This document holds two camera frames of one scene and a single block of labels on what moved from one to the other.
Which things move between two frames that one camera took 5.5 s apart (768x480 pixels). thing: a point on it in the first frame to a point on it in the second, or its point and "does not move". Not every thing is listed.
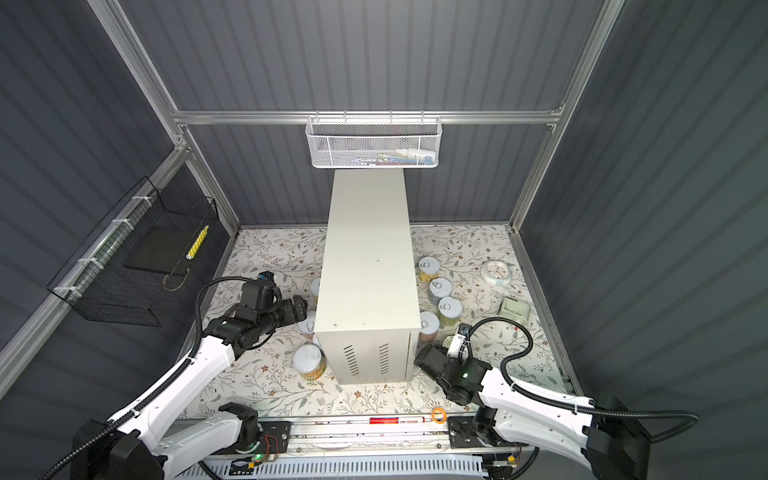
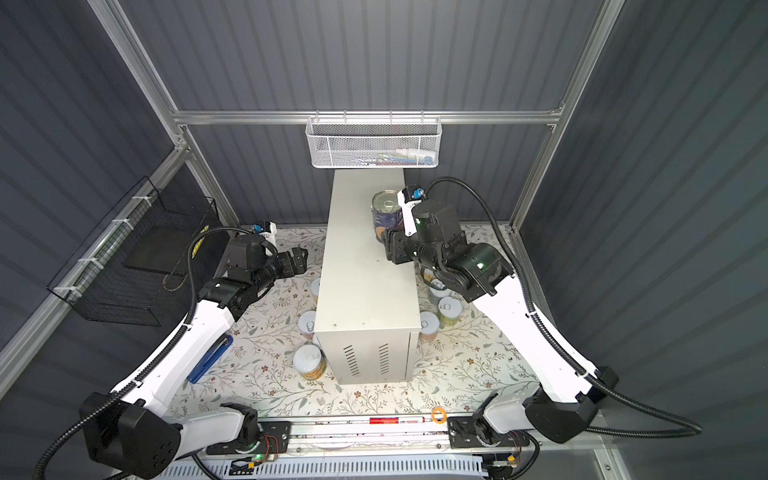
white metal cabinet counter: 367,314 does not move
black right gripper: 441,349 to 393,241
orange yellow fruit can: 309,361 does not move
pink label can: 429,327 does not move
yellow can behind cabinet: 315,288 does not move
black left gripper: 300,308 to 298,259
